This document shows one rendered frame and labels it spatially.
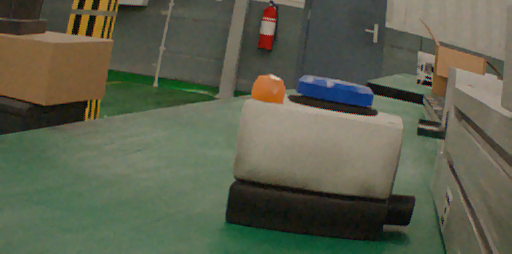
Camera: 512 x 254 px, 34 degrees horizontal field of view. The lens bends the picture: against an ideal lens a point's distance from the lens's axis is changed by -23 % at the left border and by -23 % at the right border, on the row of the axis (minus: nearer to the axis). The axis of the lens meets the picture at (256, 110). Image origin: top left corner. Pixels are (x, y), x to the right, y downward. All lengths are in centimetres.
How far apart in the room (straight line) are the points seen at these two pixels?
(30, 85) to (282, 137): 42
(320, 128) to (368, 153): 3
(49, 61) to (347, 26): 1089
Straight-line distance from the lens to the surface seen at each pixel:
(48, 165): 55
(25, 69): 87
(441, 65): 281
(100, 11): 698
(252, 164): 49
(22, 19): 94
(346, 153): 49
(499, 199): 31
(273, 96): 49
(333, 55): 1172
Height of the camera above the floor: 87
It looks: 5 degrees down
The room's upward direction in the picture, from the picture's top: 9 degrees clockwise
